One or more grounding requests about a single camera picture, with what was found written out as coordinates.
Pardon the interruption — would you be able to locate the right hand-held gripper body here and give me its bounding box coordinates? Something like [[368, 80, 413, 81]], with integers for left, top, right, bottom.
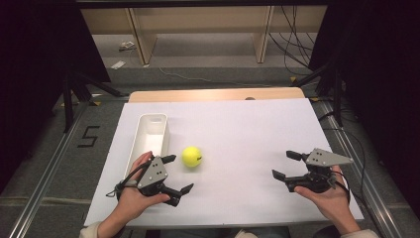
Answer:
[[284, 148, 355, 194]]

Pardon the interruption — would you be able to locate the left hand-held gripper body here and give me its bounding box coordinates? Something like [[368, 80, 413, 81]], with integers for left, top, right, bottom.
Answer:
[[136, 155, 181, 208]]

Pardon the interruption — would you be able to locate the yellow tennis ball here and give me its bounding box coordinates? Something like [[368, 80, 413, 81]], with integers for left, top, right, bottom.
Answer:
[[180, 146, 203, 168]]

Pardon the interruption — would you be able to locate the white rectangular plastic bin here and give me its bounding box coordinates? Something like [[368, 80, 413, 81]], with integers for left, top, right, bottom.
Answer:
[[123, 113, 171, 179]]

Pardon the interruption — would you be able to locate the person's left hand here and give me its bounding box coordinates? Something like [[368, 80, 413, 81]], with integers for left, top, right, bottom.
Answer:
[[113, 151, 171, 222]]

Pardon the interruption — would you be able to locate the person's right hand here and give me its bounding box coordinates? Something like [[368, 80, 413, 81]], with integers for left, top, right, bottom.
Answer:
[[293, 165, 361, 234]]

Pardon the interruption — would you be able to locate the white table cover sheet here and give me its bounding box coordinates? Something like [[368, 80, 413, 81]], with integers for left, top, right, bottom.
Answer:
[[83, 98, 365, 229]]

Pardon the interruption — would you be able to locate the black tripod stand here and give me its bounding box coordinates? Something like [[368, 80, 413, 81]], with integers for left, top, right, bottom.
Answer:
[[60, 70, 126, 133], [290, 62, 345, 128]]

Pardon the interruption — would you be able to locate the dark curtain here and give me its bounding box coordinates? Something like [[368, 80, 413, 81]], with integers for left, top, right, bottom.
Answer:
[[308, 0, 420, 211], [0, 0, 112, 194]]

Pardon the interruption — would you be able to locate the small crumpled floor object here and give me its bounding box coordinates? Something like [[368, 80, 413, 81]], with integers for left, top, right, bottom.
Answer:
[[118, 41, 137, 53]]

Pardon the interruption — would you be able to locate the light wooden desk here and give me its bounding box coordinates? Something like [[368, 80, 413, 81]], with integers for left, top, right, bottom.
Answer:
[[80, 5, 328, 66]]

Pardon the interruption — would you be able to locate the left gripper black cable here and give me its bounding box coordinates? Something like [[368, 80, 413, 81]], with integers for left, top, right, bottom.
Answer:
[[105, 162, 153, 199]]

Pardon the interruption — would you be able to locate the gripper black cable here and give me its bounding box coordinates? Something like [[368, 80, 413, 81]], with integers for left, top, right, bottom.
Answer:
[[330, 170, 352, 204], [105, 162, 153, 199]]

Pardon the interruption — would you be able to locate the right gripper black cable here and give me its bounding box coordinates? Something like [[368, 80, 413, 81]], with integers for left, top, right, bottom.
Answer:
[[330, 170, 352, 204]]

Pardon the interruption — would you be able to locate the thin black floor cable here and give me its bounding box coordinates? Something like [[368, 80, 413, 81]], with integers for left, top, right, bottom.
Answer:
[[325, 111, 368, 199]]

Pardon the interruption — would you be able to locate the aluminium floor rail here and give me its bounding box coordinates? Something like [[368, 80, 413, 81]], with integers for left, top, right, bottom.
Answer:
[[317, 100, 403, 238], [8, 98, 97, 238]]

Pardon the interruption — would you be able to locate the white floor cable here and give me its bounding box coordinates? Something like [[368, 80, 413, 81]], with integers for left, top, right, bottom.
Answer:
[[158, 67, 275, 89]]

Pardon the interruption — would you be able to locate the hanging black cable bundle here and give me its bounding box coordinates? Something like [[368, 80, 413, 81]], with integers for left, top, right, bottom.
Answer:
[[267, 5, 319, 77]]

